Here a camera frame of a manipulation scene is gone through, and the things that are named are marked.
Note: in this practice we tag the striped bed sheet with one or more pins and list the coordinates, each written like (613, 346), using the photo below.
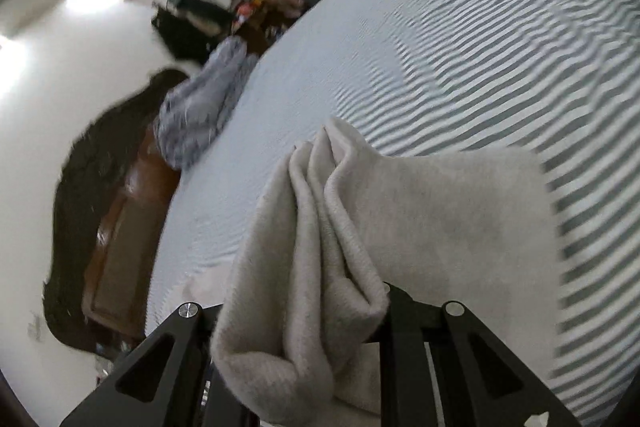
(450, 32)

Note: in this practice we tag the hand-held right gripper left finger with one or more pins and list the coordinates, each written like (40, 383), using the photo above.
(165, 357)

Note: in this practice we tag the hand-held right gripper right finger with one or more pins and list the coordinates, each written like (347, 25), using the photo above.
(405, 322)

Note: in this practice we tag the dark wooden headboard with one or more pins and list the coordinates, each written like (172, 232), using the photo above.
(95, 207)

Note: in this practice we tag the beige pants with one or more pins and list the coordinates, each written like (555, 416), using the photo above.
(425, 227)

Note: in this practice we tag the grey folded quilt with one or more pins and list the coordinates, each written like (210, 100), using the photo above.
(200, 112)

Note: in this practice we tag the dark hanging clothes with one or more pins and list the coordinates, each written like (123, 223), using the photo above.
(192, 24)

